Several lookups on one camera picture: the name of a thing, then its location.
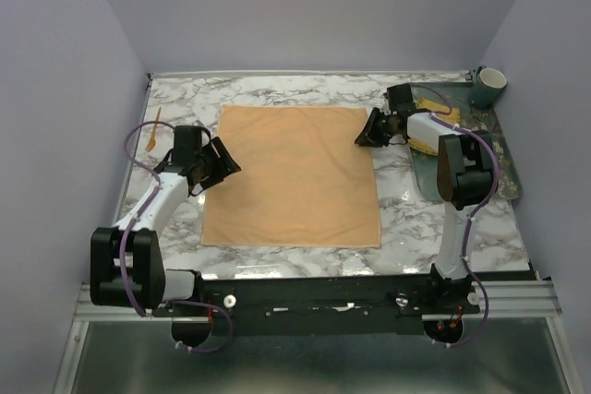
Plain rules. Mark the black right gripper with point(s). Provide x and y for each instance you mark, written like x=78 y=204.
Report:
x=368 y=136

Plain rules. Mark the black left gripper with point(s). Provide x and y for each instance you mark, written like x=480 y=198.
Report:
x=225 y=163

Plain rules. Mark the orange plastic knife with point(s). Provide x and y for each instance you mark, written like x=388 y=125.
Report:
x=152 y=139

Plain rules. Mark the peach cloth napkin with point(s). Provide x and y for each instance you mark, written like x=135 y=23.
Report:
x=303 y=182

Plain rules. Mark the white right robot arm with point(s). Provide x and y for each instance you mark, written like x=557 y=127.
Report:
x=467 y=174

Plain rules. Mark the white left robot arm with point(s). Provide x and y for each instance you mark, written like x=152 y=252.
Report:
x=126 y=264

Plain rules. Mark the yellow woven coaster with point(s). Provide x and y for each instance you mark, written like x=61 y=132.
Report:
x=451 y=116

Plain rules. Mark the teal mug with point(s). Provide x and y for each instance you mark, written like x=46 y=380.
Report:
x=488 y=86

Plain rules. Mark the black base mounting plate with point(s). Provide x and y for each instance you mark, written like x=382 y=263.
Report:
x=325 y=306

